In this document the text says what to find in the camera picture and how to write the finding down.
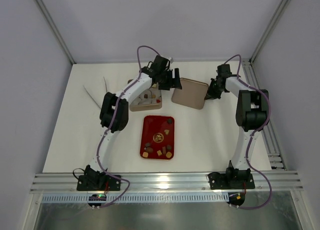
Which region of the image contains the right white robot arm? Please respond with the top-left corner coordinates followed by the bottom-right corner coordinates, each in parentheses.
top-left (204, 63), bottom-right (271, 190)

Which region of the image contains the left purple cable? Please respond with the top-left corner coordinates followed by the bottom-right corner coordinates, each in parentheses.
top-left (96, 45), bottom-right (161, 208)

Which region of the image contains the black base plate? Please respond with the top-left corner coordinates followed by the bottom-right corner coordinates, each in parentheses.
top-left (76, 174), bottom-right (121, 192)
top-left (208, 172), bottom-right (256, 190)

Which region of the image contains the aluminium rail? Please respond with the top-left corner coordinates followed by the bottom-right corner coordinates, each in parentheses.
top-left (30, 170), bottom-right (303, 193)
top-left (241, 59), bottom-right (287, 171)

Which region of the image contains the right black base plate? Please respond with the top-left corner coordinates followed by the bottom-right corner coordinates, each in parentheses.
top-left (208, 172), bottom-right (256, 190)

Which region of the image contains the gold tin lid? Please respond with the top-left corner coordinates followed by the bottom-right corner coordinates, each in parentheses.
top-left (171, 78), bottom-right (209, 110)

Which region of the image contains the brown leaf oval chocolate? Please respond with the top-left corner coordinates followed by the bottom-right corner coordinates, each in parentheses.
top-left (146, 146), bottom-right (153, 152)

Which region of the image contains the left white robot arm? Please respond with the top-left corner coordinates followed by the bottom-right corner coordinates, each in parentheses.
top-left (76, 55), bottom-right (182, 191)

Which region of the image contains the red rectangular tray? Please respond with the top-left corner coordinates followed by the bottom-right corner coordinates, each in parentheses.
top-left (139, 115), bottom-right (175, 161)

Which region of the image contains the aluminium front rail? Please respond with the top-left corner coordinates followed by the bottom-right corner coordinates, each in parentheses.
top-left (30, 170), bottom-right (303, 193)

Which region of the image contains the gold tin box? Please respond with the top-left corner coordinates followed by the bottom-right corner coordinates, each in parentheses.
top-left (125, 77), bottom-right (162, 112)

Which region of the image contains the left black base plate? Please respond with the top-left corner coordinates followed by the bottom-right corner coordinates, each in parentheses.
top-left (76, 174), bottom-right (121, 192)

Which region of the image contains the aluminium right side rail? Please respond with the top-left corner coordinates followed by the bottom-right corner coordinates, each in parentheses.
top-left (241, 59), bottom-right (287, 171)

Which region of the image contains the slotted cable duct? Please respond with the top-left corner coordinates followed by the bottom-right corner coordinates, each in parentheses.
top-left (41, 191), bottom-right (229, 204)

